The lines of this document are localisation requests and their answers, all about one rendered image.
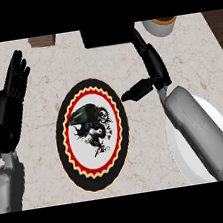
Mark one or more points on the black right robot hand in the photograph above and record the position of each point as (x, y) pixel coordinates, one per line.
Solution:
(154, 66)

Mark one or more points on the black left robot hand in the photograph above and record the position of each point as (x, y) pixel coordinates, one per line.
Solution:
(7, 109)

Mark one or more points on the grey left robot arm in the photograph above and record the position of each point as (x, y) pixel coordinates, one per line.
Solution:
(6, 185)

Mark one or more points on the dark green eggplant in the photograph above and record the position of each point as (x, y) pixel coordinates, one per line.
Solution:
(83, 114)

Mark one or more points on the black red patterned plate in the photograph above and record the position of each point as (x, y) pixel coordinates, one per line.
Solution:
(93, 135)

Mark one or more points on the plain white plate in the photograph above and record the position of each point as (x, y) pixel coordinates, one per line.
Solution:
(188, 159)

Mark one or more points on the white cup with orange rim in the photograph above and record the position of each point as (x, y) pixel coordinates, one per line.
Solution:
(160, 27)

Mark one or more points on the black box appliance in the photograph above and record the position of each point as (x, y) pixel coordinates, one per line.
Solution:
(107, 35)

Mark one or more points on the brown wooden block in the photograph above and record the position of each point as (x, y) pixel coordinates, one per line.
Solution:
(42, 41)

